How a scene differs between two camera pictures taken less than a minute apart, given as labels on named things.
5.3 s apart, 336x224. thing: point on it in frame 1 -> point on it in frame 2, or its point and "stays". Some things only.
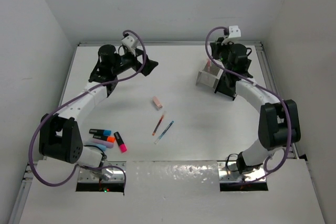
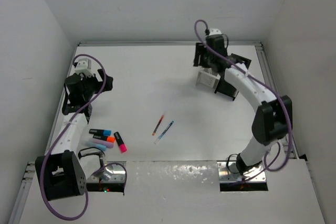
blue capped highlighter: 100,132 stays
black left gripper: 134,55 -> 108,78
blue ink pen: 164,132 stays
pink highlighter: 122,145 stays
